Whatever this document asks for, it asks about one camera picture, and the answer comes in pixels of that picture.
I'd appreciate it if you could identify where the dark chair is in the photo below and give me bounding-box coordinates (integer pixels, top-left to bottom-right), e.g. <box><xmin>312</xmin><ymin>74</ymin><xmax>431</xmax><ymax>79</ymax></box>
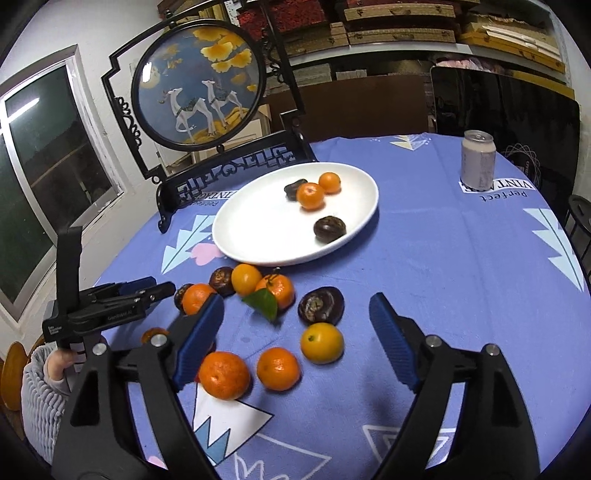
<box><xmin>564</xmin><ymin>194</ymin><xmax>591</xmax><ymax>282</ymax></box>

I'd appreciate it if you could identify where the window with white frame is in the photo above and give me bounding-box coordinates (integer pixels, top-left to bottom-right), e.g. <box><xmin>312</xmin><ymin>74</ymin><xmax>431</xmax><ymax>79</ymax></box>
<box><xmin>0</xmin><ymin>46</ymin><xmax>127</xmax><ymax>324</ymax></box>

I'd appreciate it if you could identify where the green leaf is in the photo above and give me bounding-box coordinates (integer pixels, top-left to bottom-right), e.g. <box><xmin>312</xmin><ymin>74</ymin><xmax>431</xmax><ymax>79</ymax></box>
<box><xmin>241</xmin><ymin>272</ymin><xmax>295</xmax><ymax>323</ymax></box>

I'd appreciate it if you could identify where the wooden chair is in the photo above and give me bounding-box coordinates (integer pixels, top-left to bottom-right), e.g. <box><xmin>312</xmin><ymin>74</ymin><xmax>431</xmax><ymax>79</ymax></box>
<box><xmin>0</xmin><ymin>342</ymin><xmax>26</xmax><ymax>411</ymax></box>

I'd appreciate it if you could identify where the pale drink can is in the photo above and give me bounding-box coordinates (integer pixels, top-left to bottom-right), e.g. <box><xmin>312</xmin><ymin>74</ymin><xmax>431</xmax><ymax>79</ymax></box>
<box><xmin>459</xmin><ymin>130</ymin><xmax>498</xmax><ymax>192</ymax></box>

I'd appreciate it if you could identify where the yellowish mandarin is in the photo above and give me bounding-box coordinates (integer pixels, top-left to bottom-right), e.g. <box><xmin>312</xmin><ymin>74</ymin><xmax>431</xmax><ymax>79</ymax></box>
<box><xmin>300</xmin><ymin>322</ymin><xmax>345</xmax><ymax>364</ymax></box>

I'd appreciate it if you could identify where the person's left hand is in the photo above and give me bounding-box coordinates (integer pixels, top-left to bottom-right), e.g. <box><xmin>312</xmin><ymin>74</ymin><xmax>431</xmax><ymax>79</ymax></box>
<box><xmin>44</xmin><ymin>348</ymin><xmax>77</xmax><ymax>395</ymax></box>

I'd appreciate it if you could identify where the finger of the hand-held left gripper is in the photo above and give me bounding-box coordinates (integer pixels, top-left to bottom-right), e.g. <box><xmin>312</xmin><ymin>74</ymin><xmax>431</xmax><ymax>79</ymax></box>
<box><xmin>85</xmin><ymin>276</ymin><xmax>157</xmax><ymax>302</ymax></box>
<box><xmin>99</xmin><ymin>282</ymin><xmax>177</xmax><ymax>309</ymax></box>

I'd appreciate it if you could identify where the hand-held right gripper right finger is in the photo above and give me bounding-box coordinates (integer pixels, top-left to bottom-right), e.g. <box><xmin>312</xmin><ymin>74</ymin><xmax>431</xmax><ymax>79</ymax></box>
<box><xmin>368</xmin><ymin>292</ymin><xmax>541</xmax><ymax>480</ymax></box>

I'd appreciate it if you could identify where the large dark purple mangosteen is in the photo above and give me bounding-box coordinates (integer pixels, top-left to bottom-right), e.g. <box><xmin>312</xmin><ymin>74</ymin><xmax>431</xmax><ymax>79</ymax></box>
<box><xmin>298</xmin><ymin>286</ymin><xmax>345</xmax><ymax>326</ymax></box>

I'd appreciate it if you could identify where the round deer picture table screen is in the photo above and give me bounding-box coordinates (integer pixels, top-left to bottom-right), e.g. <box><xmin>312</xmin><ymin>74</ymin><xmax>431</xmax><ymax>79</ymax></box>
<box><xmin>102</xmin><ymin>0</ymin><xmax>320</xmax><ymax>234</ymax></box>

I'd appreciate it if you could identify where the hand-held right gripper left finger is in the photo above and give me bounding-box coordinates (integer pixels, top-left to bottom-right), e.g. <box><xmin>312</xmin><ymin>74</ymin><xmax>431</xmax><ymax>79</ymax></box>
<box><xmin>51</xmin><ymin>292</ymin><xmax>225</xmax><ymax>480</ymax></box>

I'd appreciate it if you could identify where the brown wooden board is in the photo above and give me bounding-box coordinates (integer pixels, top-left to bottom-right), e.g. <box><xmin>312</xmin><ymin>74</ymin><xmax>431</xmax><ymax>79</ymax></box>
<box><xmin>268</xmin><ymin>74</ymin><xmax>432</xmax><ymax>141</ymax></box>

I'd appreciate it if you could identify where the blue printed tablecloth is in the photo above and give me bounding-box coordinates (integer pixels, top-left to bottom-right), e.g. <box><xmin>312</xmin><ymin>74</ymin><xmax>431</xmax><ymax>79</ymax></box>
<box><xmin>69</xmin><ymin>131</ymin><xmax>591</xmax><ymax>480</ymax></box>

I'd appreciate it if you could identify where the white round plate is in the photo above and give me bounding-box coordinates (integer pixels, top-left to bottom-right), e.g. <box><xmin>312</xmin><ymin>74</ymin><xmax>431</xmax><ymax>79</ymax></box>
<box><xmin>211</xmin><ymin>161</ymin><xmax>380</xmax><ymax>267</ymax></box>

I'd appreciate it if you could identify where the shelf of stacked flat boxes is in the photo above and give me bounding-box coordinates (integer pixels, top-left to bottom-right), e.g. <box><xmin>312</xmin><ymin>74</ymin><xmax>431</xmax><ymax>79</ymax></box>
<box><xmin>157</xmin><ymin>0</ymin><xmax>571</xmax><ymax>88</ymax></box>

